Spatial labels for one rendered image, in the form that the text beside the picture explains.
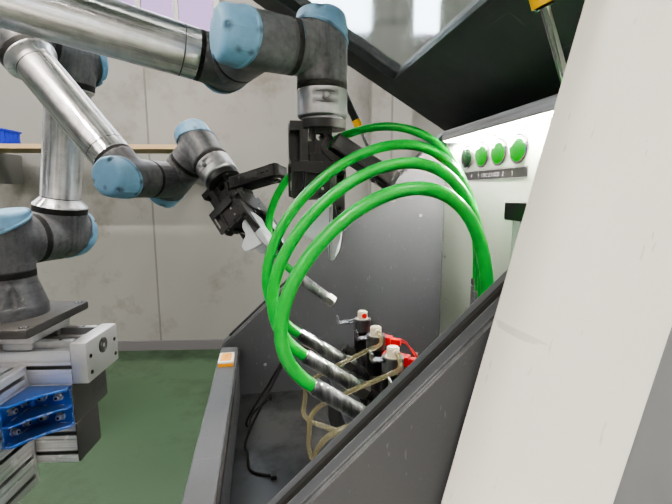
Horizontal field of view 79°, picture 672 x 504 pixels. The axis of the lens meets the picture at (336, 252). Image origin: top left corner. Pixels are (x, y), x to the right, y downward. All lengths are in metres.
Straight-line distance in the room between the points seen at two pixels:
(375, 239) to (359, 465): 0.70
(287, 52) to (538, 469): 0.53
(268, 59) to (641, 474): 0.55
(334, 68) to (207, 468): 0.57
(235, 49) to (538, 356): 0.48
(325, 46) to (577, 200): 0.43
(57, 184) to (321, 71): 0.74
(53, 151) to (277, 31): 0.70
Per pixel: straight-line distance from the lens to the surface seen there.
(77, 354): 1.04
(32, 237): 1.11
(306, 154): 0.62
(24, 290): 1.10
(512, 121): 0.77
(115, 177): 0.83
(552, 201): 0.32
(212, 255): 3.51
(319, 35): 0.63
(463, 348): 0.35
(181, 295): 3.64
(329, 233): 0.40
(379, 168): 0.49
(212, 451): 0.66
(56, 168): 1.16
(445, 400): 0.36
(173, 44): 0.69
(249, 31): 0.59
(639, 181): 0.28
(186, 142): 0.92
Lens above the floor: 1.31
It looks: 8 degrees down
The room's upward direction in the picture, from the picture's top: straight up
